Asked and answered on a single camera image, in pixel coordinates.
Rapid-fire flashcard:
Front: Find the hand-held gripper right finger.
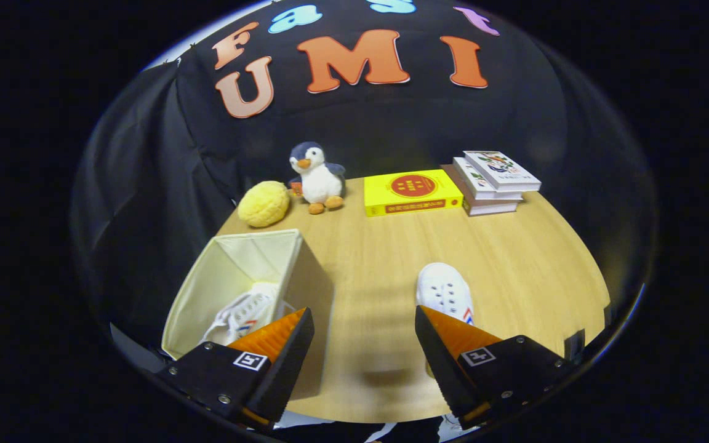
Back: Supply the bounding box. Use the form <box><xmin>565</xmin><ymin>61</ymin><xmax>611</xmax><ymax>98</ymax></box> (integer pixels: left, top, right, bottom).
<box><xmin>415</xmin><ymin>306</ymin><xmax>580</xmax><ymax>430</ymax></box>

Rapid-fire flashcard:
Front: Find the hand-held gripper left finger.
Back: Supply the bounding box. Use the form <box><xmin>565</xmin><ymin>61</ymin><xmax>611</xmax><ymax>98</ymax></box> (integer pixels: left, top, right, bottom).
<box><xmin>156</xmin><ymin>308</ymin><xmax>315</xmax><ymax>431</ymax></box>

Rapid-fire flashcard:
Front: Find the white shoe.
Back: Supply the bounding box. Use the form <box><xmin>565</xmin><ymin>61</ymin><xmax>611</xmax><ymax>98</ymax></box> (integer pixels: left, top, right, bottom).
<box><xmin>201</xmin><ymin>282</ymin><xmax>297</xmax><ymax>346</ymax></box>
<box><xmin>416</xmin><ymin>263</ymin><xmax>474</xmax><ymax>327</ymax></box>

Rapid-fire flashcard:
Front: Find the brown fabric storage box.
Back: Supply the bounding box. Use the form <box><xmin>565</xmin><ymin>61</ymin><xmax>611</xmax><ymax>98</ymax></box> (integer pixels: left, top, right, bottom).
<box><xmin>162</xmin><ymin>229</ymin><xmax>335</xmax><ymax>401</ymax></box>

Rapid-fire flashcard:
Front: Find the yellow plush ball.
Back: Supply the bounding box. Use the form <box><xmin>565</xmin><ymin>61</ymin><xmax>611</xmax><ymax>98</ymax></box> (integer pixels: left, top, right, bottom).
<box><xmin>238</xmin><ymin>180</ymin><xmax>290</xmax><ymax>228</ymax></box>

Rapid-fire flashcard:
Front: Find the yellow book with red label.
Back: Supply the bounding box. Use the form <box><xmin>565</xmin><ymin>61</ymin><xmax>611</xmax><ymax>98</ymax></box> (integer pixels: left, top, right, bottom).
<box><xmin>364</xmin><ymin>169</ymin><xmax>465</xmax><ymax>217</ymax></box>

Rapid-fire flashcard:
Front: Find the penguin plush toy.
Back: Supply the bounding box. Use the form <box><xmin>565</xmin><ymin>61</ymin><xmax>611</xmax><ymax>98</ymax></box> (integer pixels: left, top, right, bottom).
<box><xmin>288</xmin><ymin>142</ymin><xmax>347</xmax><ymax>215</ymax></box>

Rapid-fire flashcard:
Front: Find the white book with floral cover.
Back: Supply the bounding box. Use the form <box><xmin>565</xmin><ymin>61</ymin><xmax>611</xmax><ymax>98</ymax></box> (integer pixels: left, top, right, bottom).
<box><xmin>463</xmin><ymin>151</ymin><xmax>542</xmax><ymax>193</ymax></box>

